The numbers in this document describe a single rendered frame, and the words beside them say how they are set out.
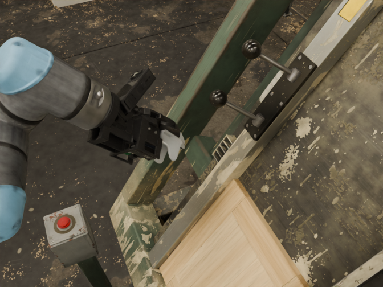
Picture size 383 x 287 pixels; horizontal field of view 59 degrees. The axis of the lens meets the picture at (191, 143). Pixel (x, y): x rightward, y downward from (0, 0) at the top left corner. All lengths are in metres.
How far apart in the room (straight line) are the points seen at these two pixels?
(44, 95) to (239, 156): 0.47
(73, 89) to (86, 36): 3.24
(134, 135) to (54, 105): 0.14
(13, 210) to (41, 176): 2.10
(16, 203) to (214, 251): 0.56
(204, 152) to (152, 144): 0.44
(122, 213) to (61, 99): 0.76
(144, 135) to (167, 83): 2.44
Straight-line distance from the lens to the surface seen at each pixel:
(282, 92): 0.73
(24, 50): 0.48
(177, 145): 0.65
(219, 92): 0.70
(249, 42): 0.67
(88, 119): 0.52
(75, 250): 1.21
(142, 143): 0.56
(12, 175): 0.47
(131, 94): 0.58
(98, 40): 3.64
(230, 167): 0.81
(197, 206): 0.90
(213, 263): 0.91
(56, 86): 0.49
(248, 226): 0.81
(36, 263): 2.23
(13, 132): 0.52
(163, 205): 1.30
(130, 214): 1.17
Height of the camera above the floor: 1.92
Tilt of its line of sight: 50 degrees down
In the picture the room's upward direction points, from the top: straight up
